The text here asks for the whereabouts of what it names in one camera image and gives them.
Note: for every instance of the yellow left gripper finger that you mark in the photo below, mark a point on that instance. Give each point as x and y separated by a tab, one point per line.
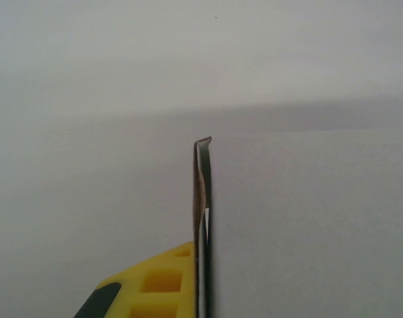
131	278

